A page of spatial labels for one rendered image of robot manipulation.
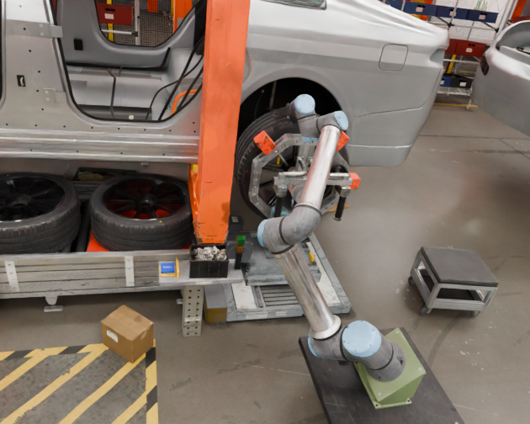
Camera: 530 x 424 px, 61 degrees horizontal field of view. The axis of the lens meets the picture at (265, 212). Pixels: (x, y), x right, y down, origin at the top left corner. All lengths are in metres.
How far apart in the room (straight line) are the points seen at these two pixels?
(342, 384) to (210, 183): 1.14
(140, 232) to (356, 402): 1.45
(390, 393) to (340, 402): 0.22
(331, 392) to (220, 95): 1.43
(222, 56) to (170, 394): 1.63
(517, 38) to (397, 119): 2.82
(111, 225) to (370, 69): 1.76
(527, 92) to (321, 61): 2.31
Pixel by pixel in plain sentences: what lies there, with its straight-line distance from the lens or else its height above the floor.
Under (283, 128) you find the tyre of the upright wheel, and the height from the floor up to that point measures 1.14.
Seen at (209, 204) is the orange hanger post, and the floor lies 0.78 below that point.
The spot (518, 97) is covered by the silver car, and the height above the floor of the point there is 1.06.
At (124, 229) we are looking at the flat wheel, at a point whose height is 0.48.
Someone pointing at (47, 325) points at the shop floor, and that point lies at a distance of 2.84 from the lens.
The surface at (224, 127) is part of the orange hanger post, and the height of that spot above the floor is 1.20.
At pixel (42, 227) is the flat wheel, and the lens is 2.74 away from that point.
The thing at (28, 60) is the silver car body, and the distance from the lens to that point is 2.67.
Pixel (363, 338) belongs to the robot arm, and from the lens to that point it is 1.97.
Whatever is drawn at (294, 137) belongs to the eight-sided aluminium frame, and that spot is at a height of 1.12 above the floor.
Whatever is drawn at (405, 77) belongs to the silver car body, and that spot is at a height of 1.36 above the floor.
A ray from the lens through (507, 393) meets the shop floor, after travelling 3.03.
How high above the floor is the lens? 2.00
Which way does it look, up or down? 32 degrees down
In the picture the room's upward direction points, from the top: 9 degrees clockwise
